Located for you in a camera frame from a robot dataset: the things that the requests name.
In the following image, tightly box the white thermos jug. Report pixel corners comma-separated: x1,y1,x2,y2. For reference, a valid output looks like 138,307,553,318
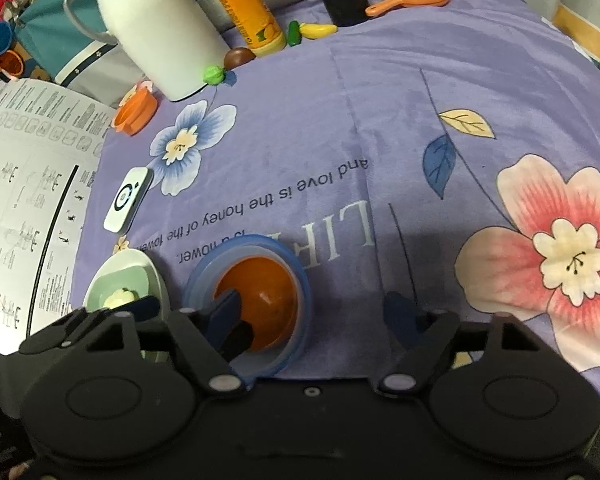
65,0,231,102

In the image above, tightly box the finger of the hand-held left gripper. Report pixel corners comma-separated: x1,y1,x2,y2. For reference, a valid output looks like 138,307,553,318
19,295,162,361

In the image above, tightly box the orange bottle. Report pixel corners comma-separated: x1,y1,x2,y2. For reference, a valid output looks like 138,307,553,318
192,0,286,57

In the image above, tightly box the white and yellow cloth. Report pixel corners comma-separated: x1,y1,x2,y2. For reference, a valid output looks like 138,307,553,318
500,0,600,68

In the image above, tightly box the white instruction sheet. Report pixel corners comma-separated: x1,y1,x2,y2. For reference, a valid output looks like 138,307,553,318
0,79,117,353

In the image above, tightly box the orange plastic bowl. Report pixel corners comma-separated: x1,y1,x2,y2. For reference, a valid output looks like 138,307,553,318
213,256,302,352

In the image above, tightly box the yellow scalloped plate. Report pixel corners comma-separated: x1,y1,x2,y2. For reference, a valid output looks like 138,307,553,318
103,287,140,309

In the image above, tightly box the teal cloth bag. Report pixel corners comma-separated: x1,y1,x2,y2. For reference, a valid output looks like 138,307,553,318
15,0,146,103

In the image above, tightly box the yellow toy banana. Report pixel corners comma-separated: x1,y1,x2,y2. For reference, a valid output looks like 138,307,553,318
299,22,339,40

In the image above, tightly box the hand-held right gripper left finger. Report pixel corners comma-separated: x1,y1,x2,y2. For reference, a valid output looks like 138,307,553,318
82,289,255,397

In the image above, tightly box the white pocket router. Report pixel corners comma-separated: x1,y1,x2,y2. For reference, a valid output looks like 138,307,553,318
103,167,155,234

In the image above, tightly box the white round plate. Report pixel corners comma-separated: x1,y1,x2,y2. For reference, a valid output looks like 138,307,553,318
87,250,173,321

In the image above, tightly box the purple floral printed blanket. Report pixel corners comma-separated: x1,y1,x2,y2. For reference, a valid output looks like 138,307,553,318
70,0,600,411

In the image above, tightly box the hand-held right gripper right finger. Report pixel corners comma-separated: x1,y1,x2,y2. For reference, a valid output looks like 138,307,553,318
378,292,541,397

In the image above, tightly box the green square plate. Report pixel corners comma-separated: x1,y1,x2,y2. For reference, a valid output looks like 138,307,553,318
92,265,162,312

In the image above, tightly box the blue translucent bowl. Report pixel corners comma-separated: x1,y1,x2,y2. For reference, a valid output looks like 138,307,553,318
181,234,314,380

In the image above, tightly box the red plastic toy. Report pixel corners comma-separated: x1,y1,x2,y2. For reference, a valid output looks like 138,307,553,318
0,51,26,82

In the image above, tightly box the orange plastic cup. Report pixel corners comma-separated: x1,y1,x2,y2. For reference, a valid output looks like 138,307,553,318
112,89,159,136

